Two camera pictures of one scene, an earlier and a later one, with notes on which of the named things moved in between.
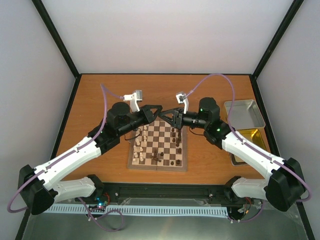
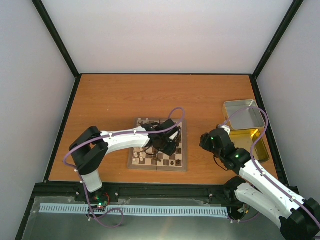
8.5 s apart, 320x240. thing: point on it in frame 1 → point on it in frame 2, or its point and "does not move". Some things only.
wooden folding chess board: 154,148 does not move
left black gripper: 148,115 → 170,152
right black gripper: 176,121 → 205,143
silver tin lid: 245,115 does not move
